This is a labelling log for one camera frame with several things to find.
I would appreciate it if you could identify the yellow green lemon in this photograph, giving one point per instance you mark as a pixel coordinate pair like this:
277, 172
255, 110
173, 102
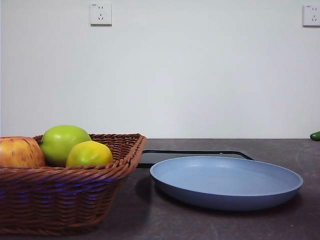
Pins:
87, 155

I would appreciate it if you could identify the blue plate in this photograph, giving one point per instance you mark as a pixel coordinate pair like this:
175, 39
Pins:
225, 195

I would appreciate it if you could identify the brown wicker basket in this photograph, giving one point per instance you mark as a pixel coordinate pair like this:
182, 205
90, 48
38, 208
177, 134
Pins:
62, 200

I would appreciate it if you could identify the black flat tray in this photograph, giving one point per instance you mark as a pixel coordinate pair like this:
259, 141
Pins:
150, 160

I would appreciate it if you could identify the green apple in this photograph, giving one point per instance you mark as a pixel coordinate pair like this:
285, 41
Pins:
58, 141

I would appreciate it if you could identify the red yellow apple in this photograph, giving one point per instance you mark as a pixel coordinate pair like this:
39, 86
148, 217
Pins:
17, 152

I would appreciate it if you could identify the dark green vegetable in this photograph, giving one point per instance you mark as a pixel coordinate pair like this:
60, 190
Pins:
316, 136

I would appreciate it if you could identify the white wall socket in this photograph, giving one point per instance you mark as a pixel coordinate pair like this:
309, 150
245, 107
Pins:
100, 13
312, 15

